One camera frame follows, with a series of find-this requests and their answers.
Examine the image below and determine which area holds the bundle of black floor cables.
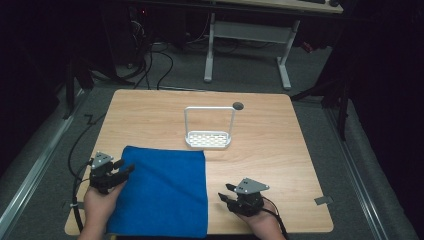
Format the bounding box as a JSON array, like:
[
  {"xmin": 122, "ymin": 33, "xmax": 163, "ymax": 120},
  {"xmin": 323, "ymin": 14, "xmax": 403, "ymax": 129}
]
[{"xmin": 114, "ymin": 13, "xmax": 175, "ymax": 91}]

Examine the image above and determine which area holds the person's right hand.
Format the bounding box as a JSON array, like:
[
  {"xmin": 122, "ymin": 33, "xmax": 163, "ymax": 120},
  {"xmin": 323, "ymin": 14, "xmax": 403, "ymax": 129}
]
[{"xmin": 236, "ymin": 207, "xmax": 283, "ymax": 235}]

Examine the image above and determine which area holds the blue cloth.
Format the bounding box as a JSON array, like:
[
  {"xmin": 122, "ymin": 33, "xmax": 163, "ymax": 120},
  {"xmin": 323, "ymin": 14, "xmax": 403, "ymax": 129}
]
[{"xmin": 106, "ymin": 145, "xmax": 210, "ymax": 240}]

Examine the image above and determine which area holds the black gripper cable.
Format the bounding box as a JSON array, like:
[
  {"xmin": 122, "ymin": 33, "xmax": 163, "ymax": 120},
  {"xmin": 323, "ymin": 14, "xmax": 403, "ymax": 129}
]
[
  {"xmin": 261, "ymin": 195, "xmax": 290, "ymax": 240},
  {"xmin": 67, "ymin": 113, "xmax": 108, "ymax": 234}
]

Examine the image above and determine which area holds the white rack with handle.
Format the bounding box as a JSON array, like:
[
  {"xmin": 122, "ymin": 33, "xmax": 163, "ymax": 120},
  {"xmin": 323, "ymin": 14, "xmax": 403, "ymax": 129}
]
[{"xmin": 183, "ymin": 105, "xmax": 237, "ymax": 150}]

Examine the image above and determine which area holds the person's left hand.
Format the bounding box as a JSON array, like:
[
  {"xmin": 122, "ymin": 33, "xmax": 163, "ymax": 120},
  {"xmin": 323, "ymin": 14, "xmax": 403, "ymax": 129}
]
[{"xmin": 82, "ymin": 181, "xmax": 127, "ymax": 231}]

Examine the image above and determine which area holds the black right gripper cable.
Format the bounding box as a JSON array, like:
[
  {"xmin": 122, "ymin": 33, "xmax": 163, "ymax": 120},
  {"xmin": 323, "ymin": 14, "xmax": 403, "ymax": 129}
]
[{"xmin": 261, "ymin": 195, "xmax": 290, "ymax": 240}]

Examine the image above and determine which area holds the black stand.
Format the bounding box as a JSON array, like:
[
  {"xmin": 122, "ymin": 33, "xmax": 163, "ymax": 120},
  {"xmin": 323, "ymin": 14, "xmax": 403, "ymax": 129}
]
[
  {"xmin": 289, "ymin": 74, "xmax": 353, "ymax": 142},
  {"xmin": 61, "ymin": 54, "xmax": 96, "ymax": 120}
]

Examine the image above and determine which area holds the grey tape strip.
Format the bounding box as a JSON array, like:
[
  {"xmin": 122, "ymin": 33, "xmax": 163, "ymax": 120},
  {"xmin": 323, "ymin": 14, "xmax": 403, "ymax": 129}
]
[{"xmin": 313, "ymin": 195, "xmax": 335, "ymax": 206}]

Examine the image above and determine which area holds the white-framed wooden desk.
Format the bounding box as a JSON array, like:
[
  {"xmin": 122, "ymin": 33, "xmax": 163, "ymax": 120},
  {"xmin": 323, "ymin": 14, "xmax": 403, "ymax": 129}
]
[{"xmin": 202, "ymin": 0, "xmax": 345, "ymax": 91}]

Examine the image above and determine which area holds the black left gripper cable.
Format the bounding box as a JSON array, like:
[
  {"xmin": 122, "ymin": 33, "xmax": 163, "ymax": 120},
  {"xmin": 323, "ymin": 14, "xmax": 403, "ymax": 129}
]
[{"xmin": 67, "ymin": 113, "xmax": 108, "ymax": 234}]

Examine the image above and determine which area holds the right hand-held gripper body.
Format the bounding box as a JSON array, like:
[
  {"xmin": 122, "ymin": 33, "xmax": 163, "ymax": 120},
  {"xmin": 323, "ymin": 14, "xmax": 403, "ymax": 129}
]
[{"xmin": 229, "ymin": 177, "xmax": 271, "ymax": 217}]

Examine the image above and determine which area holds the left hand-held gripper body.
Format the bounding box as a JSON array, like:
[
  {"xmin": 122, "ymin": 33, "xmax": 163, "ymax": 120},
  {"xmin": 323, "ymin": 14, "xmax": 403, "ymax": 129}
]
[{"xmin": 88, "ymin": 151, "xmax": 126, "ymax": 196}]

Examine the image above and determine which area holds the metal floor rail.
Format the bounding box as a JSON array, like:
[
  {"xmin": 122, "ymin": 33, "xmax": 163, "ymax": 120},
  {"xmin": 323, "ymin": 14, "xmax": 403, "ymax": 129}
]
[
  {"xmin": 323, "ymin": 105, "xmax": 392, "ymax": 240},
  {"xmin": 0, "ymin": 89, "xmax": 88, "ymax": 236}
]

